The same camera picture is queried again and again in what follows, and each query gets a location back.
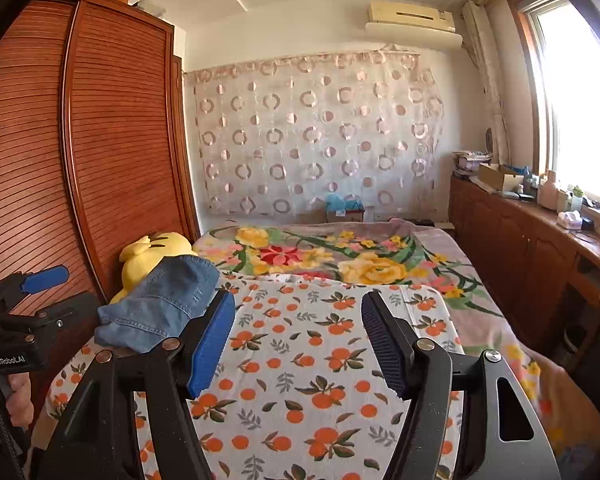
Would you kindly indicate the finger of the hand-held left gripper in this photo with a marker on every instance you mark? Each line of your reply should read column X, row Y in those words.
column 65, row 317
column 45, row 280

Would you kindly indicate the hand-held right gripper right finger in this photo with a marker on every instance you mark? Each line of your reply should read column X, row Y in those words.
column 382, row 345

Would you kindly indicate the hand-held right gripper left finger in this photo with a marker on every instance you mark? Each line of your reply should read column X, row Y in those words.
column 212, row 345

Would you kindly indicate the blue denim pants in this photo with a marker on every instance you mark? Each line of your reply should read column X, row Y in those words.
column 160, row 300

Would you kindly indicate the person's left hand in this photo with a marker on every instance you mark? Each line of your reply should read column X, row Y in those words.
column 19, row 400

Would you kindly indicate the orange fruit print bedsheet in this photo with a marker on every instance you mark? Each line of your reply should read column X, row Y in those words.
column 300, row 360

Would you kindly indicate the floral blanket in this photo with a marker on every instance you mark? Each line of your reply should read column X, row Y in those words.
column 370, row 260

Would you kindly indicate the yellow plush toy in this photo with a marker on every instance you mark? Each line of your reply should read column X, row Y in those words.
column 145, row 250

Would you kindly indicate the cardboard box with label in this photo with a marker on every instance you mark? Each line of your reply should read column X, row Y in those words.
column 345, row 215

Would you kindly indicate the wooden slatted wardrobe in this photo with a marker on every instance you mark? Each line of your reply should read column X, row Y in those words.
column 105, row 135

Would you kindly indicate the long wooden cabinet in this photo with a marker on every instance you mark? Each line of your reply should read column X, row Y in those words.
column 520, row 240

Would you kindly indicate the stack of papers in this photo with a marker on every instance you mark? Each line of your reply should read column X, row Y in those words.
column 470, row 162

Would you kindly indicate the open cardboard box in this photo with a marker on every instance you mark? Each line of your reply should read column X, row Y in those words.
column 500, row 177

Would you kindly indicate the sheer circle pattern curtain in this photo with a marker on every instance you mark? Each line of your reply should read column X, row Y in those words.
column 310, row 135

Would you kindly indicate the pink plastic container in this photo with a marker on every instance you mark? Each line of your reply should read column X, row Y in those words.
column 549, row 191

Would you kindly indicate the cream window drape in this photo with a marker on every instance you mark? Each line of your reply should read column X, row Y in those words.
column 487, row 85

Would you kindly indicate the window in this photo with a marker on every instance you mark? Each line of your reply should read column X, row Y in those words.
column 580, row 100

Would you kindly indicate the wall air conditioner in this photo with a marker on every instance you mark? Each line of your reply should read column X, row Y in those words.
column 410, row 22

